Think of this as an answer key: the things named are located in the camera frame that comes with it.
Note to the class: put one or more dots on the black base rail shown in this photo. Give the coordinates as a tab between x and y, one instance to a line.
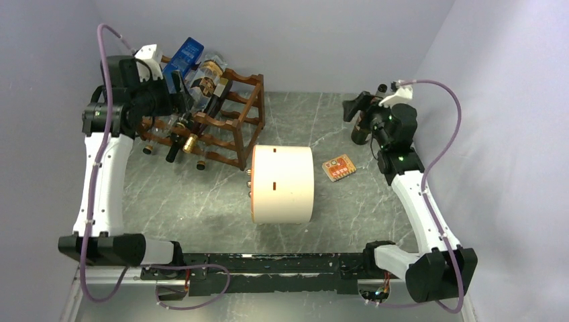
342	273

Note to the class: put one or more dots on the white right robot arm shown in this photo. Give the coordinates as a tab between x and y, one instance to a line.
442	268

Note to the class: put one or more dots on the gold capped bottle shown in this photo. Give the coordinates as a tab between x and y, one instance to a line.
190	143

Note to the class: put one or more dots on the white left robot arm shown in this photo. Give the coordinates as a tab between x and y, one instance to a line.
133	88

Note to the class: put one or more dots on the dark green wine bottle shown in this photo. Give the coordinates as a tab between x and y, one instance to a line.
360	135

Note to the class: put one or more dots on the blue boxed bottle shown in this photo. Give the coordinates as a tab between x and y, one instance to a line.
184	60

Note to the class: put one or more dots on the dark bottle white label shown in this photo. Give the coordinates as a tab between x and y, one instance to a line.
213	105

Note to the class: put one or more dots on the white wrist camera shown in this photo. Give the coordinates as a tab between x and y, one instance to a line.
403	95
151	54

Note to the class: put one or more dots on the white cylindrical container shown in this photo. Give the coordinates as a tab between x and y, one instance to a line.
282	184

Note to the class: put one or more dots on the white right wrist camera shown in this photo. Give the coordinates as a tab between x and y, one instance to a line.
403	95

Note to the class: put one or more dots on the black capped bottle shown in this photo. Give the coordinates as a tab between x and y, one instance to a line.
178	140

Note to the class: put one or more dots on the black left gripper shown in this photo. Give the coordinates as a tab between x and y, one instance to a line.
173	101

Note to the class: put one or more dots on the clear glass liquor bottle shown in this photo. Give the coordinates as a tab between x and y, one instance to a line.
202	84

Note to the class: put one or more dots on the orange patterned small card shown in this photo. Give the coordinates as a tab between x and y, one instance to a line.
338	168

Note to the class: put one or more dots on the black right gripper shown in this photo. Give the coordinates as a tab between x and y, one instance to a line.
351	107

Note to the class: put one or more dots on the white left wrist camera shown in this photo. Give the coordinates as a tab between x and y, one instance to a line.
151	54

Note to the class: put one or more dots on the brown wooden wine rack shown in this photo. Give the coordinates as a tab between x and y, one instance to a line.
231	135

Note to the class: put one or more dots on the aluminium frame rail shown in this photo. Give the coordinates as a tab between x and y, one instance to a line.
99	295

